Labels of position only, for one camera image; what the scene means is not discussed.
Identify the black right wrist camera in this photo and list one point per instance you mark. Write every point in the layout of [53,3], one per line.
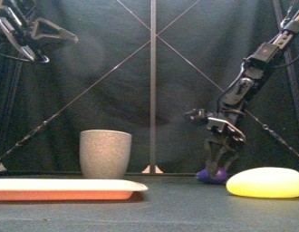
[196,116]

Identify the yellow rounded toy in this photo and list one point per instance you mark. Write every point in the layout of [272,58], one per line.
[265,182]

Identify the pink rectangular plate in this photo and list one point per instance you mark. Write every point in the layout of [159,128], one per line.
[61,188]

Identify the pale post foot bracket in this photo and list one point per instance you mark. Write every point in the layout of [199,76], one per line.
[152,169]

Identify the grey vertical frame post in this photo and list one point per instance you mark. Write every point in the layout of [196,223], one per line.
[152,90]

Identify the dark side frame post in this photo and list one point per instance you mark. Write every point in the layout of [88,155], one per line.
[293,75]

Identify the grey speckled cup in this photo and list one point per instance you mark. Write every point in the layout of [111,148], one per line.
[105,154]

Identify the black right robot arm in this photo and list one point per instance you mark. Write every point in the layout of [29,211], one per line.
[252,75]

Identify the purple toy eggplant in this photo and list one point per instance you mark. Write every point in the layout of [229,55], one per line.
[211,177]

